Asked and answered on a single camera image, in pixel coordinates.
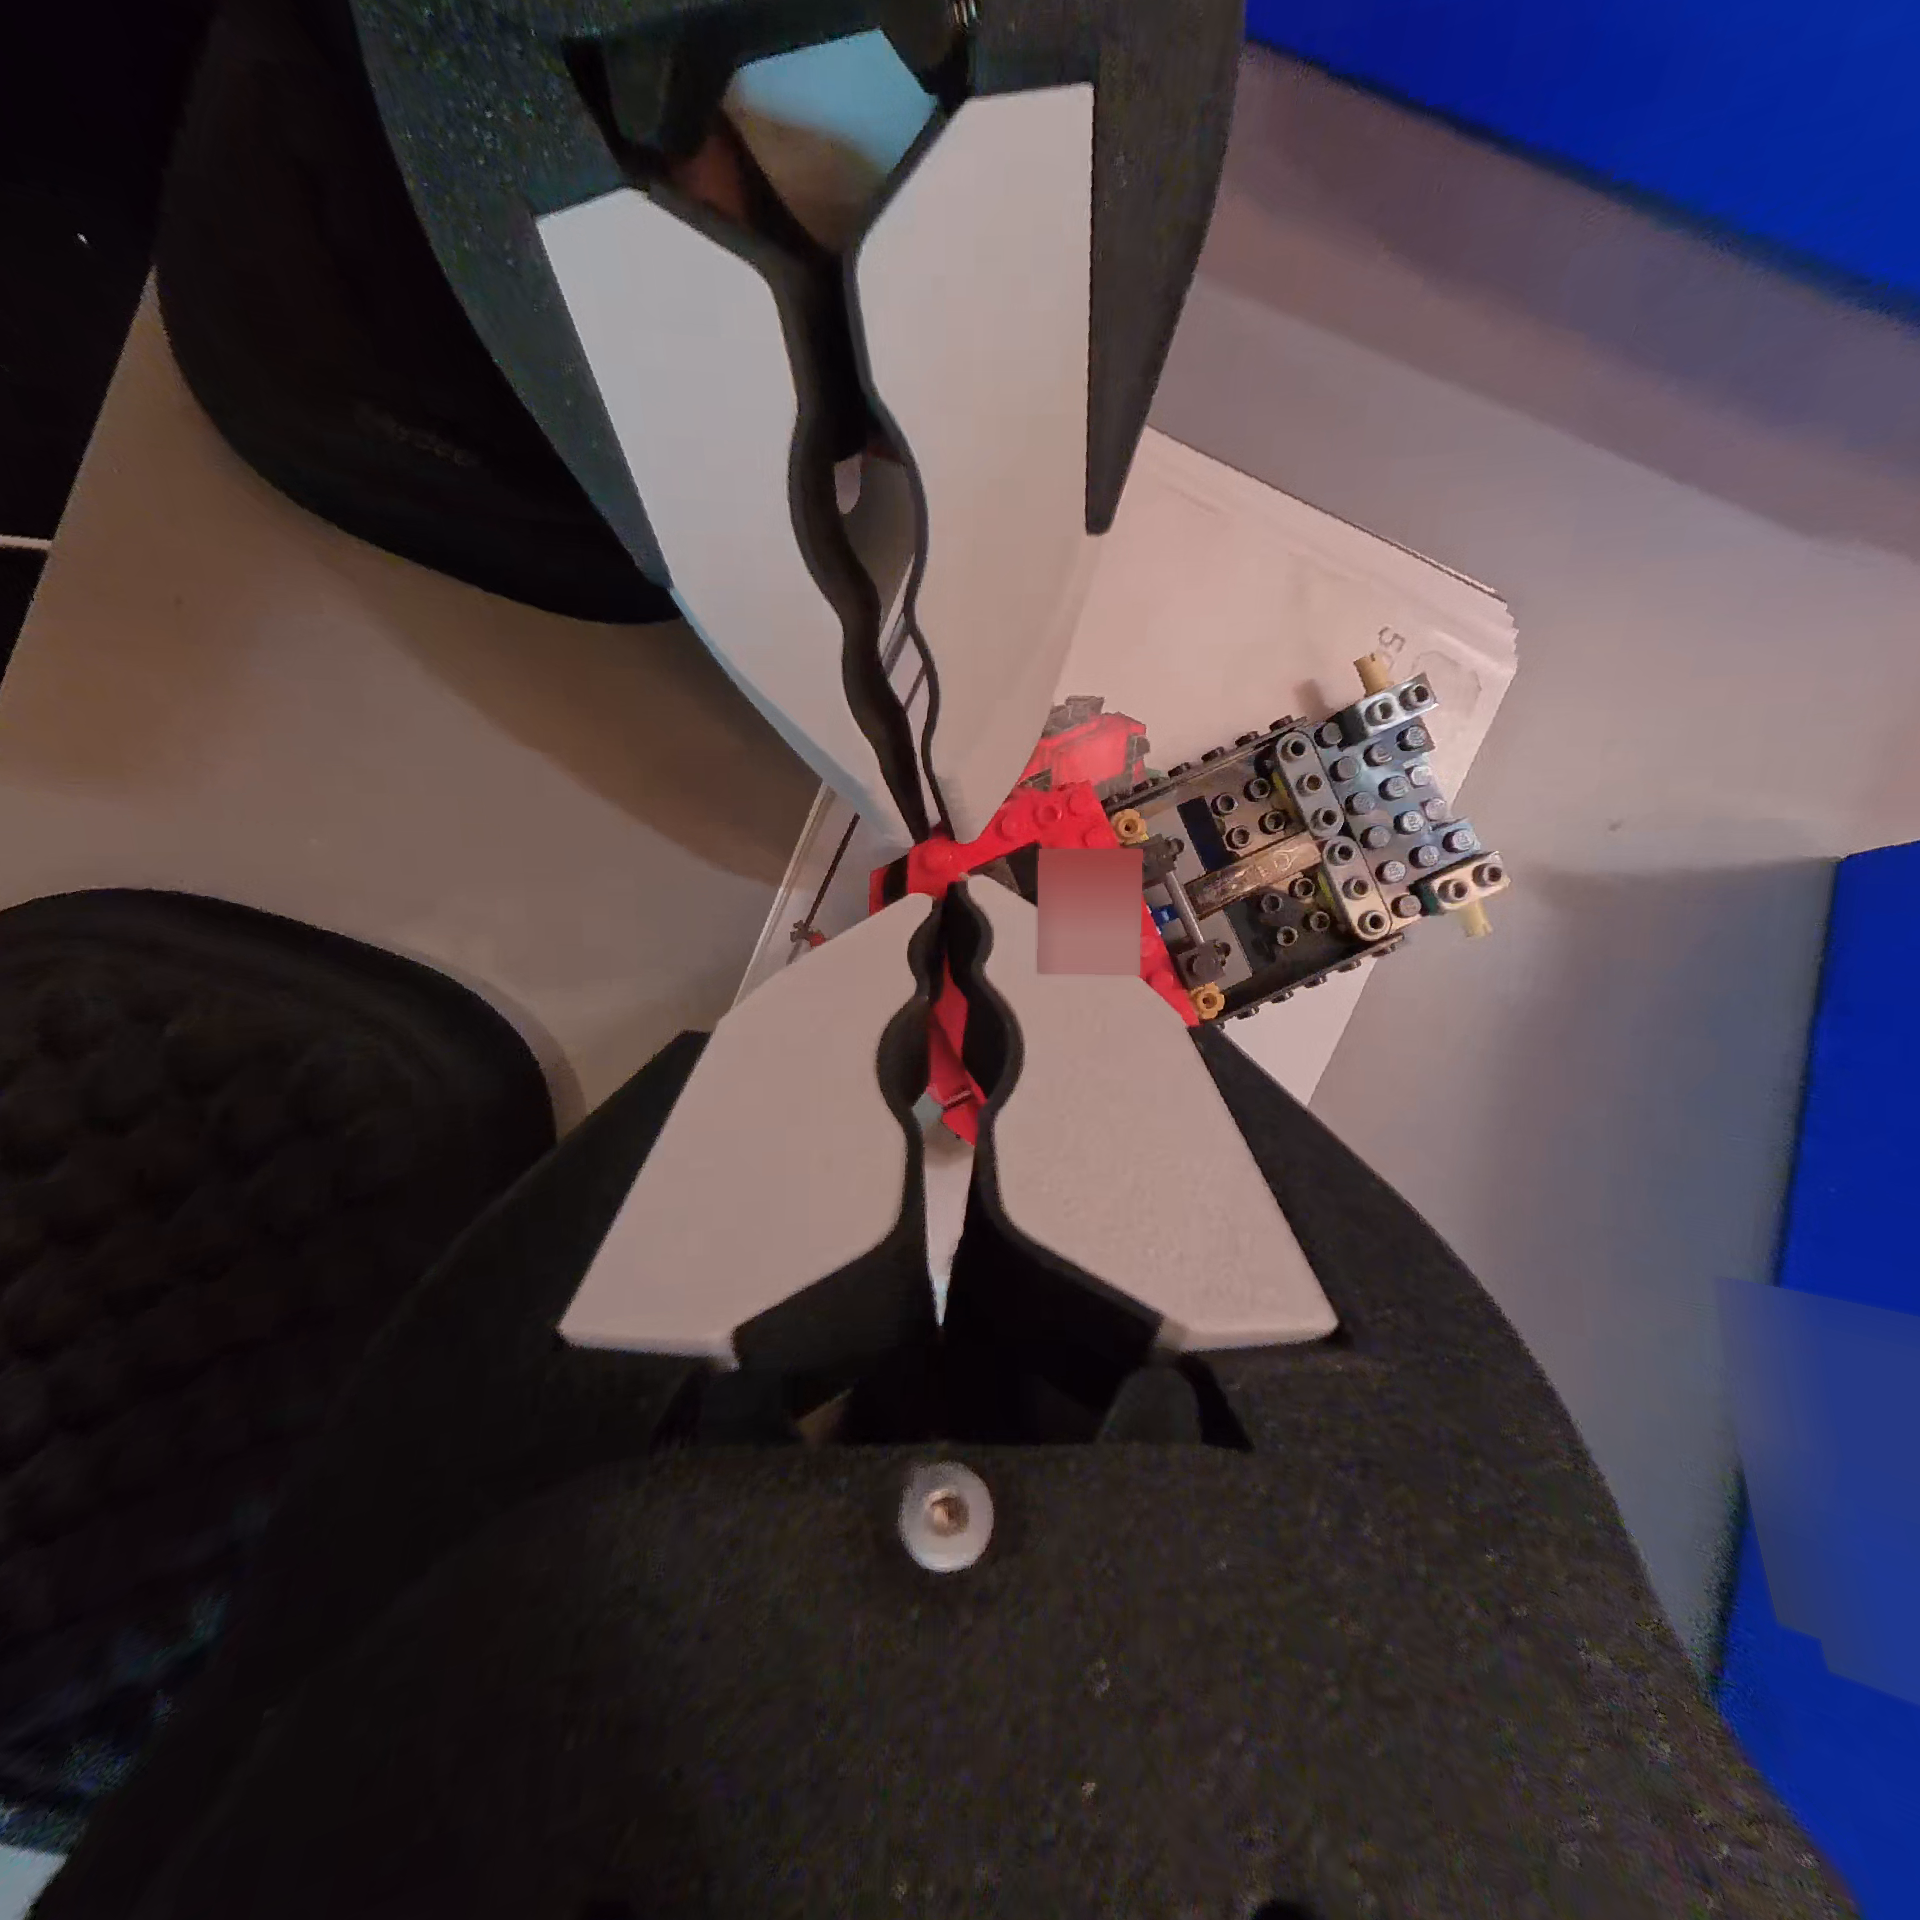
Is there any black quilted pad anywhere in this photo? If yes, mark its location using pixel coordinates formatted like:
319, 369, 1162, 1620
159, 0, 681, 629
0, 884, 558, 1839

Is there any lego instruction booklet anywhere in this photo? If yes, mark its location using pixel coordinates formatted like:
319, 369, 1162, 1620
737, 428, 1525, 1117

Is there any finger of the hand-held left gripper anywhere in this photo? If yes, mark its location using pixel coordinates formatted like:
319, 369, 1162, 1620
533, 175, 921, 844
846, 78, 1101, 844

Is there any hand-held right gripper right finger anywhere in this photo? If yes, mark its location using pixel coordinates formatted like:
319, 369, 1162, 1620
940, 884, 1341, 1382

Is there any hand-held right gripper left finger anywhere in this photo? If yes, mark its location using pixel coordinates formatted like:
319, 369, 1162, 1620
564, 896, 959, 1386

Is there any red and black lego car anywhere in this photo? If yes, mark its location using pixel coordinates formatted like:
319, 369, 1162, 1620
872, 675, 1512, 1149

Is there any blue plastic bin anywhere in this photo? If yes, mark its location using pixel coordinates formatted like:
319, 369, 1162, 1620
1243, 0, 1920, 322
1710, 838, 1920, 1920

